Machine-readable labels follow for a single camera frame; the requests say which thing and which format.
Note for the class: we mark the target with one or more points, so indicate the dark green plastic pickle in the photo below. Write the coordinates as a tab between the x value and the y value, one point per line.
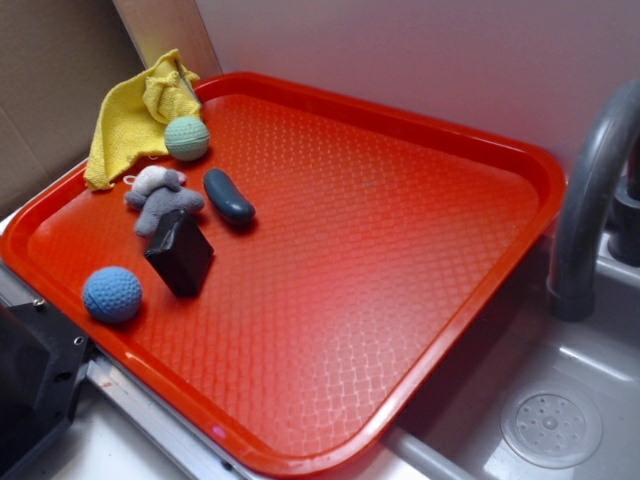
227	199

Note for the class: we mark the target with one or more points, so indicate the red plastic tray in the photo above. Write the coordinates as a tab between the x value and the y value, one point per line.
379	236

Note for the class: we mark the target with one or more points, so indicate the black wedge block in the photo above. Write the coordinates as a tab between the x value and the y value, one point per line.
180	253

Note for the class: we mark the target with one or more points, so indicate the green dimpled ball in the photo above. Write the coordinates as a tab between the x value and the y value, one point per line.
187	138

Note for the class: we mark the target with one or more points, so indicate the grey plush toy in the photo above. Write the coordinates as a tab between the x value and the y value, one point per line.
156	191

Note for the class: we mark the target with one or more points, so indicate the blue dimpled ball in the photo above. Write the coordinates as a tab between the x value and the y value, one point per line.
112	295

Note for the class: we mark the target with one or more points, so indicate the yellow cloth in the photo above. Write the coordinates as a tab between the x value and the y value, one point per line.
133	118

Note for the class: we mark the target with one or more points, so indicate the grey toy faucet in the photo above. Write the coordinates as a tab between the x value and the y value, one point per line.
586	206

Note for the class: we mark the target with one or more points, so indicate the grey toy sink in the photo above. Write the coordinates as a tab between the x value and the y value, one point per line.
451	427

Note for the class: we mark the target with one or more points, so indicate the sink drain strainer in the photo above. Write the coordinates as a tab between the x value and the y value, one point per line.
551	425

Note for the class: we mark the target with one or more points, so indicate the cardboard panel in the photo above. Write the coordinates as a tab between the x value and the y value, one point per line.
59	59

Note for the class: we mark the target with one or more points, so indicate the black mounting bracket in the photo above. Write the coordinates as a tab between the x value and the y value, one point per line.
43	362

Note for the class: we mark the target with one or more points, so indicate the dark faucet handle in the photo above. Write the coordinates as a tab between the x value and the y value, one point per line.
623	220

